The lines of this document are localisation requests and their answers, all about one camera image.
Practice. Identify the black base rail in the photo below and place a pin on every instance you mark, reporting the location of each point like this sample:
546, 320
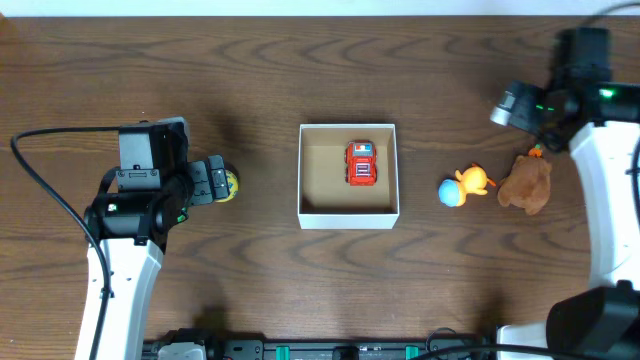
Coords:
194, 343

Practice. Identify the red toy truck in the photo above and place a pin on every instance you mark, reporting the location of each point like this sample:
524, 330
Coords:
361, 163

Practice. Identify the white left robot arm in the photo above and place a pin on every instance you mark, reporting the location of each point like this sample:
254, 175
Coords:
130, 219

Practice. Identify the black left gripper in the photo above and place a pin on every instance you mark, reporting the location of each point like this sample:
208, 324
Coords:
201, 180

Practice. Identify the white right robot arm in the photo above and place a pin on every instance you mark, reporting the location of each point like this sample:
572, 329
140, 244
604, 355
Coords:
597, 122

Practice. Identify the white cardboard box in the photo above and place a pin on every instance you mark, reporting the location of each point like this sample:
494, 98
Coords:
325, 200

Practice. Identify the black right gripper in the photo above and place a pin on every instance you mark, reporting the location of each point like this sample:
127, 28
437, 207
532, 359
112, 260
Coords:
530, 94

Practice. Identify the brown plush bear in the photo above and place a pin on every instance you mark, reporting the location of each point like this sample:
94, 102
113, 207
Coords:
528, 185

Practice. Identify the orange duck toy blue cap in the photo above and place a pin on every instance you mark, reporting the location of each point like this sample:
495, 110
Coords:
453, 192

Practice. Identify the yellow ball with blue letters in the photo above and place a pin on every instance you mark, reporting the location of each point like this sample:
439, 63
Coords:
232, 186

